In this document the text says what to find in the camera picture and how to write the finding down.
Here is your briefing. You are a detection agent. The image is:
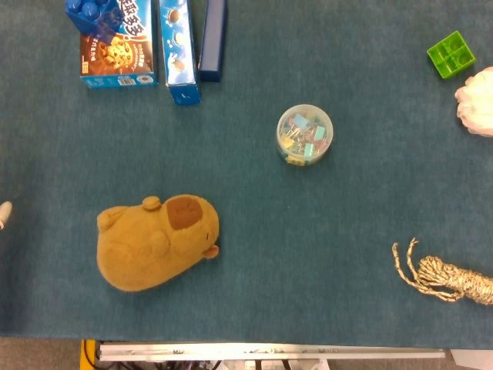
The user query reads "chocolate chip cookie box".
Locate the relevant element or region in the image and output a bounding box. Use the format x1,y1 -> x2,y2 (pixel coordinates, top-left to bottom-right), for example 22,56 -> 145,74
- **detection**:
79,0 -> 159,90

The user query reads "dark blue narrow box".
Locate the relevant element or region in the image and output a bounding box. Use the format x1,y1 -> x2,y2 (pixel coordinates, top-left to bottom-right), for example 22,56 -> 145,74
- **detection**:
197,0 -> 229,82

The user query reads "white mesh bath sponge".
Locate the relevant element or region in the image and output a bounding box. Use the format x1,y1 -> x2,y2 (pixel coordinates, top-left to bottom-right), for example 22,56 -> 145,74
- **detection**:
454,66 -> 493,138

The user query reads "beige braided rope bundle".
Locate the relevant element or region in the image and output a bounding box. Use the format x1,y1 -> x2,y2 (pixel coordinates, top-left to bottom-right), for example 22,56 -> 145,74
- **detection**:
391,237 -> 493,306

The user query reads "aluminium frame rail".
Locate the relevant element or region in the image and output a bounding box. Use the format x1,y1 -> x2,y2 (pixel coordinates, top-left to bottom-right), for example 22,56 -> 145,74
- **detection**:
96,341 -> 447,362

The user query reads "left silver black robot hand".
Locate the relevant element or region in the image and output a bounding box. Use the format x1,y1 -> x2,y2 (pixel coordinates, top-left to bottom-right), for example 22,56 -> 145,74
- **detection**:
0,200 -> 13,230

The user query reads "blue plastic building block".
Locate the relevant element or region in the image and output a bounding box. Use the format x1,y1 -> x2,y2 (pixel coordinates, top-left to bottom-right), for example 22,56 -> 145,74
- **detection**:
64,0 -> 125,44

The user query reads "brown capybara plush toy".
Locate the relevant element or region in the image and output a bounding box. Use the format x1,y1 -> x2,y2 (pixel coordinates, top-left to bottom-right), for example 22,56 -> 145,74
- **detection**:
96,193 -> 220,293

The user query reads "blue sandwich cookie box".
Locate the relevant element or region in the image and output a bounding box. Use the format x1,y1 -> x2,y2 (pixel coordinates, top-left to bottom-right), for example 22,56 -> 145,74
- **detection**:
158,0 -> 203,106

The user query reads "clear tub of binder clips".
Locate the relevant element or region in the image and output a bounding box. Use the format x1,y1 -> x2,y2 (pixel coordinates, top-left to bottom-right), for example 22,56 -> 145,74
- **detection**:
276,103 -> 334,167

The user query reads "green plastic building block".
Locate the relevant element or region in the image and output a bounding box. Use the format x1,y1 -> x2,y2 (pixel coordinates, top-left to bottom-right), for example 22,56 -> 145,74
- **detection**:
426,30 -> 477,80

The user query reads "blue felt table mat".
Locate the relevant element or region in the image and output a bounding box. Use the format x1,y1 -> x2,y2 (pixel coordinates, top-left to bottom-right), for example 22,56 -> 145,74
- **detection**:
0,0 -> 493,351

